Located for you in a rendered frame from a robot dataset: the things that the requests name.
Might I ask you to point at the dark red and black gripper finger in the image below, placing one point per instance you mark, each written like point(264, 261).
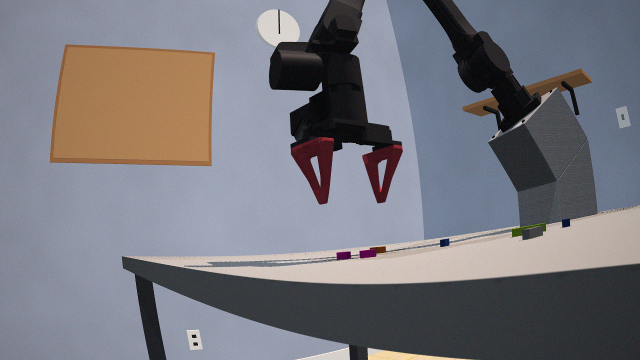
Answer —
point(321, 147)
point(371, 160)

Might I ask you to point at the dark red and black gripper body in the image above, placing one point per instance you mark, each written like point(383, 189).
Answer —
point(347, 122)

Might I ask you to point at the brown rectangular block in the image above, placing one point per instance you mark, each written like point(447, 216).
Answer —
point(381, 249)

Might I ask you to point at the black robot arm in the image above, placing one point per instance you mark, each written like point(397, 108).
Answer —
point(326, 59)

